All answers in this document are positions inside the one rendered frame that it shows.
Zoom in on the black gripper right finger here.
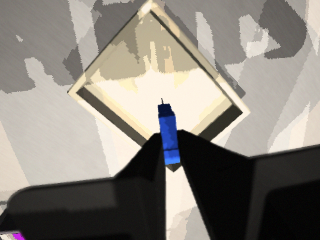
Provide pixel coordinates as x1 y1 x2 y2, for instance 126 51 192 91
176 129 320 240

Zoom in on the beige square tray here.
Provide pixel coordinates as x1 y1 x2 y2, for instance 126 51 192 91
67 0 250 151

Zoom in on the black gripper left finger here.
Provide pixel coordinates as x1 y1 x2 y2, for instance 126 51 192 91
7 132 167 240

